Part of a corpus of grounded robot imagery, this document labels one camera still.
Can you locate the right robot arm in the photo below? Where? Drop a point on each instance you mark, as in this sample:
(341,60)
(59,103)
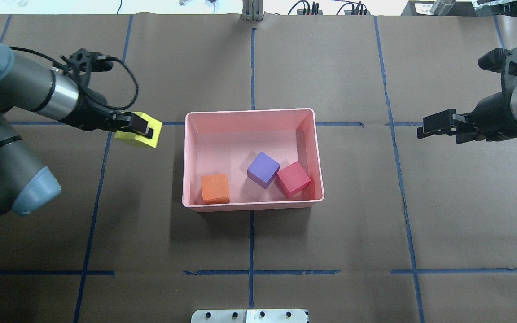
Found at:
(494,118)

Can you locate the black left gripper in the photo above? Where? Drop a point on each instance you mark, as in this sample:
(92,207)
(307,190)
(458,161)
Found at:
(86,111)

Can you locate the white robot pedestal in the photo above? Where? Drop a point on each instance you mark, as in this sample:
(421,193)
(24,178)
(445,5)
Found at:
(291,315)

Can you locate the metal cup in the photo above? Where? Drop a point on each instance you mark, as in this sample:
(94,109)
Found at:
(441,7)

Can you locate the aluminium frame post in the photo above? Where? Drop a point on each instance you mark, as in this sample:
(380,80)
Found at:
(252,10)

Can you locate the yellow foam block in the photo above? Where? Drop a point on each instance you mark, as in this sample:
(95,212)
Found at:
(143,131)

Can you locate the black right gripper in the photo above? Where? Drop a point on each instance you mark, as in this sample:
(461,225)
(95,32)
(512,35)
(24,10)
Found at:
(494,113)

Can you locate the orange foam block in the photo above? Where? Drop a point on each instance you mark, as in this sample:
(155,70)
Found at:
(215,189)

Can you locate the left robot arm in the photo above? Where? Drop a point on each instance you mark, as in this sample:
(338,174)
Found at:
(58,90)

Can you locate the pink plastic bin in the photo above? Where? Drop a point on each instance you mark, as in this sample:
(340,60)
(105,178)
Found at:
(228,142)

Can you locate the purple foam block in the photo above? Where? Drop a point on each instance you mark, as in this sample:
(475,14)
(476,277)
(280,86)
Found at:
(263,170)

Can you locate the red foam block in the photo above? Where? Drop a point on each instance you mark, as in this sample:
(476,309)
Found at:
(292,179)

